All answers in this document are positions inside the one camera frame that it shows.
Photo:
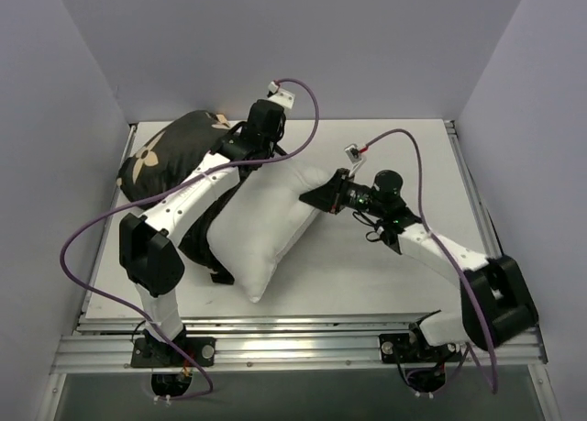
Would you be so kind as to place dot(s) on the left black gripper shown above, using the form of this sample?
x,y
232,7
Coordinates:
x,y
264,119

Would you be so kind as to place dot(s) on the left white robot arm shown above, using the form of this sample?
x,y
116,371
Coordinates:
x,y
148,244

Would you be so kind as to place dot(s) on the black floral pillowcase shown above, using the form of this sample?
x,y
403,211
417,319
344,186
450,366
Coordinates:
x,y
164,162

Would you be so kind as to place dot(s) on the right aluminium side rail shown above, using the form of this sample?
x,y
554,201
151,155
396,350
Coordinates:
x,y
490,240

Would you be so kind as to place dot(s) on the left aluminium side rail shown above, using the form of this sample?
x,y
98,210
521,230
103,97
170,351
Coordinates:
x,y
106,223

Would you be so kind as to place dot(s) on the white pillow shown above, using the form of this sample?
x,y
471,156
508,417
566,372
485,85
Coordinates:
x,y
262,221

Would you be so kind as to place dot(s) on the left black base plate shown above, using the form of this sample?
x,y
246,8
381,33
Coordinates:
x,y
150,353

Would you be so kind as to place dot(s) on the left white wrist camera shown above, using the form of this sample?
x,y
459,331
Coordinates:
x,y
280,96

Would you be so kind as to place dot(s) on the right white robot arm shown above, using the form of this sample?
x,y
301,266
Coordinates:
x,y
495,302

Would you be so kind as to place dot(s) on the aluminium front rail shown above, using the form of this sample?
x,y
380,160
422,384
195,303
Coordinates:
x,y
253,344

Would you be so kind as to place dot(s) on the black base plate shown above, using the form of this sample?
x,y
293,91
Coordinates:
x,y
150,353
398,347

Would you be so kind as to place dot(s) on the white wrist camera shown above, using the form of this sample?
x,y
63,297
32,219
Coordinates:
x,y
356,157
280,96

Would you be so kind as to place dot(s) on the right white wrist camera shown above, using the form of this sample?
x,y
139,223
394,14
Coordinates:
x,y
356,157

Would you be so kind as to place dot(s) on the aluminium side rail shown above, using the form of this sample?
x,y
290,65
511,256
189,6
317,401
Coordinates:
x,y
490,240
106,223

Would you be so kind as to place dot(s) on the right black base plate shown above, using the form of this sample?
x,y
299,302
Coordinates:
x,y
398,347

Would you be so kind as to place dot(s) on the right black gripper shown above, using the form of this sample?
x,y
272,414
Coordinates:
x,y
339,192

